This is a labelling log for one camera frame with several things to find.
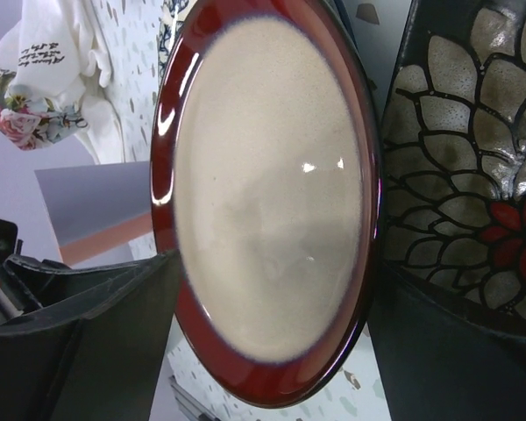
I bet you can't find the red rimmed cream plate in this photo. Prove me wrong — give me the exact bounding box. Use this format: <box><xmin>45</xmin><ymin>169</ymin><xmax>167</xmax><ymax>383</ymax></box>
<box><xmin>151</xmin><ymin>1</ymin><xmax>381</xmax><ymax>409</ymax></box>

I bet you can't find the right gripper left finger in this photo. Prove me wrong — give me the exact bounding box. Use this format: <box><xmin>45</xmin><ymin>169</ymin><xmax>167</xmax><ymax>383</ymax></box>
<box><xmin>0</xmin><ymin>251</ymin><xmax>181</xmax><ymax>420</ymax></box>

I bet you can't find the white floral cloth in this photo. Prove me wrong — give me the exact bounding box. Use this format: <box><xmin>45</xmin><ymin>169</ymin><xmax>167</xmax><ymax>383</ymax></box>
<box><xmin>0</xmin><ymin>1</ymin><xmax>124</xmax><ymax>164</ymax></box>

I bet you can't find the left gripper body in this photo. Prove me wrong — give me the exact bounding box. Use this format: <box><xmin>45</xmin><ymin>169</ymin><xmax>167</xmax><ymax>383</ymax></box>
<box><xmin>0</xmin><ymin>218</ymin><xmax>42</xmax><ymax>325</ymax></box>

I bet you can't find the black floral square plate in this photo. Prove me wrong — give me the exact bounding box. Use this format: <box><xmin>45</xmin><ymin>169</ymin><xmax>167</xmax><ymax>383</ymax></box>
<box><xmin>382</xmin><ymin>1</ymin><xmax>526</xmax><ymax>323</ymax></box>

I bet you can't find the purple plastic cup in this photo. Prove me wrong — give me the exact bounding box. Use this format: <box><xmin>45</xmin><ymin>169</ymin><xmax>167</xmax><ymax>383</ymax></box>
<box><xmin>35</xmin><ymin>161</ymin><xmax>151</xmax><ymax>246</ymax></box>

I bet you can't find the cream bowl blue pattern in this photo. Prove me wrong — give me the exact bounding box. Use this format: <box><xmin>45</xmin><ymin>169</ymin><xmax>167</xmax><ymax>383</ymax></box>
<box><xmin>157</xmin><ymin>0</ymin><xmax>196</xmax><ymax>84</ymax></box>

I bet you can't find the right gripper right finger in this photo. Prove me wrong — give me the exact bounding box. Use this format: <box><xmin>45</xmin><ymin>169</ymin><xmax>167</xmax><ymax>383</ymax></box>
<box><xmin>368</xmin><ymin>262</ymin><xmax>526</xmax><ymax>420</ymax></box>

